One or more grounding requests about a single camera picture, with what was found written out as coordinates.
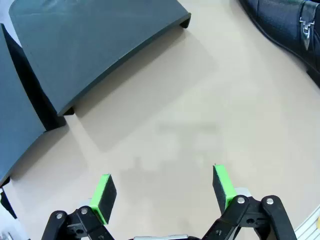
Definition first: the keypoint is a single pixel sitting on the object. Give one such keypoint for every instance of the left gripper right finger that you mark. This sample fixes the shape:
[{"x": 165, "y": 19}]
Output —
[{"x": 225, "y": 185}]

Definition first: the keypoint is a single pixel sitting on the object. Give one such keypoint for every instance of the black perforated buckle shoe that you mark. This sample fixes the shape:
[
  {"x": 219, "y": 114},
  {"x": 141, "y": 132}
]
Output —
[{"x": 275, "y": 20}]

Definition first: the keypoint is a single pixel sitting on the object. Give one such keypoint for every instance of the grey aluminium profile rail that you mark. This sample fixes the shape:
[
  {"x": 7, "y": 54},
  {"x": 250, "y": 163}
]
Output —
[{"x": 310, "y": 227}]

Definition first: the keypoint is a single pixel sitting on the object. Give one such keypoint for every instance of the dark grey shoe stand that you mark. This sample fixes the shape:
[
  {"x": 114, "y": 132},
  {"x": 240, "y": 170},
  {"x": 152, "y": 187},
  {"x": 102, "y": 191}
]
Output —
[
  {"x": 15, "y": 112},
  {"x": 87, "y": 50}
]

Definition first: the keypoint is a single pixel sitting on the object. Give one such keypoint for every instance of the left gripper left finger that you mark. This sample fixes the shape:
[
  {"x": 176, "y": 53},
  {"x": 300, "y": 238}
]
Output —
[{"x": 102, "y": 200}]

